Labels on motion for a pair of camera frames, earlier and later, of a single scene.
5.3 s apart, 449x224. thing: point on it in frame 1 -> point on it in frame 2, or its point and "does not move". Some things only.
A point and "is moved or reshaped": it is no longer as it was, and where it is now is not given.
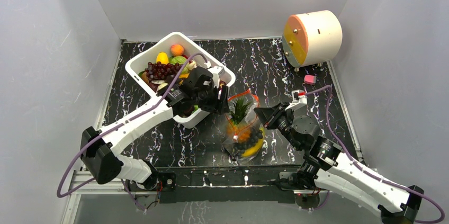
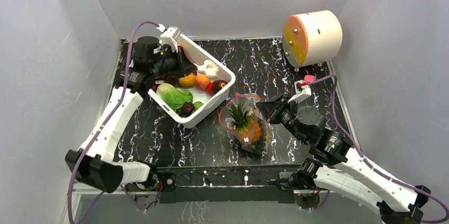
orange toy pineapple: (239, 131) is moved or reshaped
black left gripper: (218, 107) -> (185, 66)
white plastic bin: (136, 64) does not move
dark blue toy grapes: (239, 148) -> (260, 144)
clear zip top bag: (244, 133) is moved or reshaped
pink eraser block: (310, 79) does not move
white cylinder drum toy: (311, 38) does not move
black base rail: (231, 184) does not move
